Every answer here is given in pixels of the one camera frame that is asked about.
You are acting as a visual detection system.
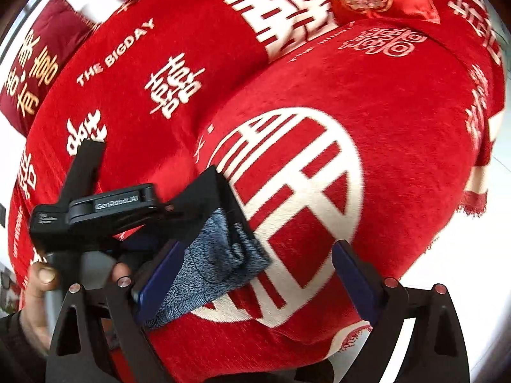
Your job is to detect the dark red lettered pillow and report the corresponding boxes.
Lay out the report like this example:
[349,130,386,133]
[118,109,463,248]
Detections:
[0,0,94,136]

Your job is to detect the red printed blanket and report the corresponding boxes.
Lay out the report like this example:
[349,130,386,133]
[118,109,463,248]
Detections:
[8,0,506,383]

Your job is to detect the person's left hand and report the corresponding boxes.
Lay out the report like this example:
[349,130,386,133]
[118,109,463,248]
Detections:
[20,262,132,357]

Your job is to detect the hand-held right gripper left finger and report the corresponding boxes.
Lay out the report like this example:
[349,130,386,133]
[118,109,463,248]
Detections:
[44,240,192,383]

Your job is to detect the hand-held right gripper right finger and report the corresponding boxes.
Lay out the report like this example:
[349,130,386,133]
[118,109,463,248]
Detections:
[331,239,472,383]

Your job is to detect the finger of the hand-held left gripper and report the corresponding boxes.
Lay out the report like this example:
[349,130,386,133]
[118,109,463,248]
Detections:
[165,165,248,228]
[64,139,108,208]

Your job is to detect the black pants with grey waistband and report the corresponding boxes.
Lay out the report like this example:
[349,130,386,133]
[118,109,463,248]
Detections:
[148,176,274,330]

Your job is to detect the person's left forearm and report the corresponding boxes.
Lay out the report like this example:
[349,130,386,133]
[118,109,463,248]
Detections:
[0,311,46,383]

